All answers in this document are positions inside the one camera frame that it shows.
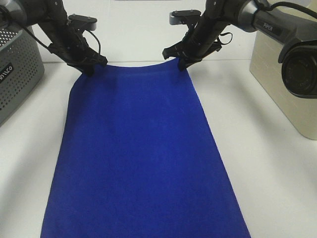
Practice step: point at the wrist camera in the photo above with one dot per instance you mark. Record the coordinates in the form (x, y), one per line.
(184, 17)
(82, 23)

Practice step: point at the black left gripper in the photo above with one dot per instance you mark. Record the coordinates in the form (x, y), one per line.
(68, 43)

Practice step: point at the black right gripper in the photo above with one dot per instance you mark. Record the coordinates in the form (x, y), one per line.
(218, 14)

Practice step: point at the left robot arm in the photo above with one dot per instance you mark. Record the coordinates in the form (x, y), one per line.
(21, 14)

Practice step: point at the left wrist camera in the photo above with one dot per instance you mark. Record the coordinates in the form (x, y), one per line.
(82, 23)

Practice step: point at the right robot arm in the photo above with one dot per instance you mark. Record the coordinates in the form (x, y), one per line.
(298, 36)

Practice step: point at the blue towel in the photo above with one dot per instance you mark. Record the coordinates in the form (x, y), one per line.
(138, 160)

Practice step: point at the grey perforated plastic basket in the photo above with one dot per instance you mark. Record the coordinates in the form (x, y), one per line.
(21, 68)

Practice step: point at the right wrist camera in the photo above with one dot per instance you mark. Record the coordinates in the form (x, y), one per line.
(184, 17)

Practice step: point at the beige plastic storage bin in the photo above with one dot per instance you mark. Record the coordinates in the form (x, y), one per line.
(264, 66)

